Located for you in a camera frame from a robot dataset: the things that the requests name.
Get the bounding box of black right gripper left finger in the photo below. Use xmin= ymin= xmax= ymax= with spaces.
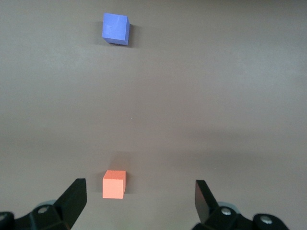
xmin=0 ymin=178 xmax=87 ymax=230

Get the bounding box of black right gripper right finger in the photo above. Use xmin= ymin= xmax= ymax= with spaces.
xmin=193 ymin=179 xmax=288 ymax=230

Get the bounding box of orange foam block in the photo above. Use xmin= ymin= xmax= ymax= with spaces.
xmin=102 ymin=170 xmax=127 ymax=199

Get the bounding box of purple foam block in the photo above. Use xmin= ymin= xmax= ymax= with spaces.
xmin=101 ymin=12 xmax=130 ymax=46

